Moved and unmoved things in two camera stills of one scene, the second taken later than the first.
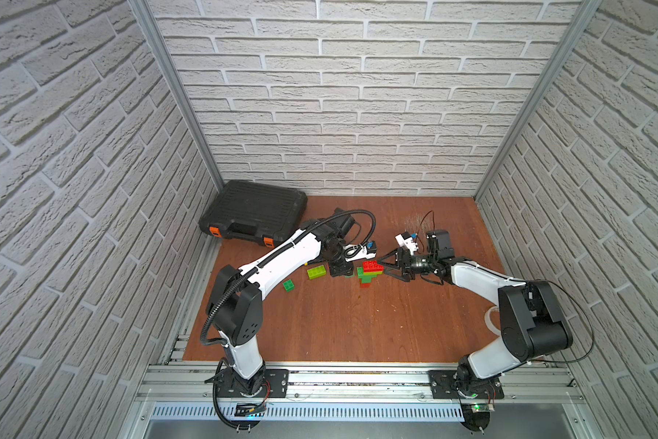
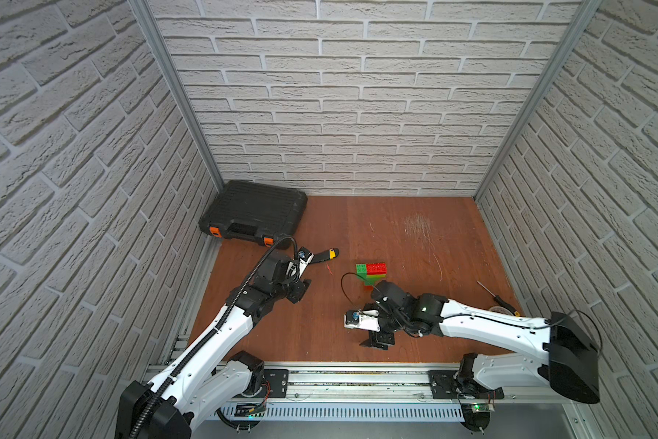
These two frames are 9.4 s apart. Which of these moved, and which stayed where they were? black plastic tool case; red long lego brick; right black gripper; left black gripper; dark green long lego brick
Moved: right black gripper; left black gripper
Stayed: black plastic tool case; red long lego brick; dark green long lego brick
